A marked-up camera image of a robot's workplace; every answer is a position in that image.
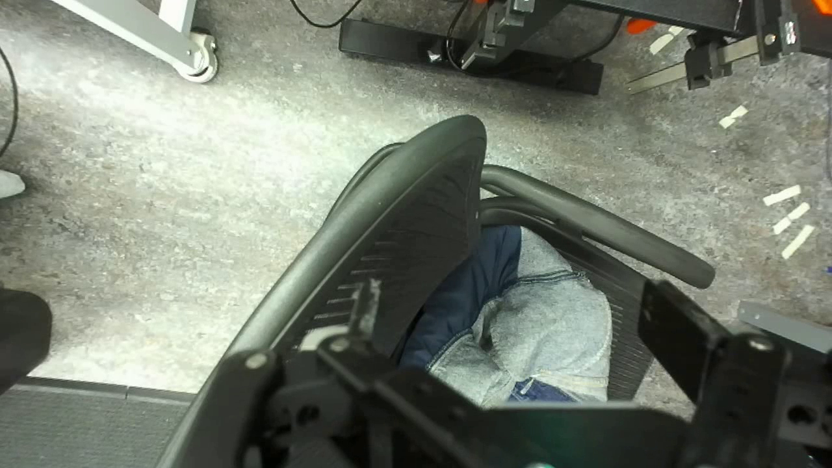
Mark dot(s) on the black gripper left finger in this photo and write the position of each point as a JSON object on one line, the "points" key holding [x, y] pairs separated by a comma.
{"points": [[260, 406]]}

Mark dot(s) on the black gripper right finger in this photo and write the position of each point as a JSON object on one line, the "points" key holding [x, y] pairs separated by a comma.
{"points": [[754, 399]]}

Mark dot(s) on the blue and grey coat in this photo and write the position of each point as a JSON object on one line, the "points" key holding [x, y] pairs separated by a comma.
{"points": [[547, 328]]}

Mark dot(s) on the black mesh office chair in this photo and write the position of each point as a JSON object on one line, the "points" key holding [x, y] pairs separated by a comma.
{"points": [[416, 225]]}

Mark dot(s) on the grey flat plate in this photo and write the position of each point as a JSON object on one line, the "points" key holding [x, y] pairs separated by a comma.
{"points": [[789, 327]]}

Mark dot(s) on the pale floor tape strip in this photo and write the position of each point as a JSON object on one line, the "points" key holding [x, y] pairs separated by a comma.
{"points": [[791, 220], [798, 242], [733, 117], [665, 39], [780, 197]]}

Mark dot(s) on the dark grey floor mat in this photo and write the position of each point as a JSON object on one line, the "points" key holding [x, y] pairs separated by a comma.
{"points": [[79, 431]]}

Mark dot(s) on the black rounded object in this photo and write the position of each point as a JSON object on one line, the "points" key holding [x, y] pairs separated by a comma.
{"points": [[22, 338]]}

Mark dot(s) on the beige metal bar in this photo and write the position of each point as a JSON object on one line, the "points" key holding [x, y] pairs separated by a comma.
{"points": [[658, 80]]}

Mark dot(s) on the orange black clamp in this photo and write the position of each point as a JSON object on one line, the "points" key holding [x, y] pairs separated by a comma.
{"points": [[641, 28], [823, 7]]}

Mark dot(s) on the white cart leg with caster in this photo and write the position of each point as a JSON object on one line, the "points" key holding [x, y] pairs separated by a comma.
{"points": [[147, 30]]}

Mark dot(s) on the black robot table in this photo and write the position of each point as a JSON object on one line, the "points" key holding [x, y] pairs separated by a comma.
{"points": [[521, 71]]}

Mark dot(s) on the black clamp bracket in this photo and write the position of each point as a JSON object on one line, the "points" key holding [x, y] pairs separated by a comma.
{"points": [[700, 65]]}

